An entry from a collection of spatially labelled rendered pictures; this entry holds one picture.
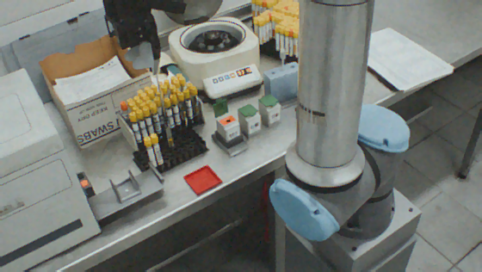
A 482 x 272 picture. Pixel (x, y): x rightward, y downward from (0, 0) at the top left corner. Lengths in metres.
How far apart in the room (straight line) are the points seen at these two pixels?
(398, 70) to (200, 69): 0.59
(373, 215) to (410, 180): 1.51
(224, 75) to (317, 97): 0.78
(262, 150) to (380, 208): 0.40
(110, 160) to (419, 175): 1.62
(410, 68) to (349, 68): 0.93
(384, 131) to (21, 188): 0.64
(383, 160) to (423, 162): 1.72
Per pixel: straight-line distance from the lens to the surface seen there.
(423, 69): 1.47
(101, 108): 1.21
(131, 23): 0.91
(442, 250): 2.12
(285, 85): 1.25
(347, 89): 0.55
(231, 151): 1.13
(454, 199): 2.33
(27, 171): 0.87
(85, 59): 1.45
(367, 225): 0.86
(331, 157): 0.62
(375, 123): 0.76
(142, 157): 1.14
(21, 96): 0.97
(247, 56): 1.33
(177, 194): 1.07
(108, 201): 1.04
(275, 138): 1.18
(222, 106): 1.13
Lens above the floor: 1.66
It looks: 41 degrees down
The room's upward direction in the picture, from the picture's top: 6 degrees counter-clockwise
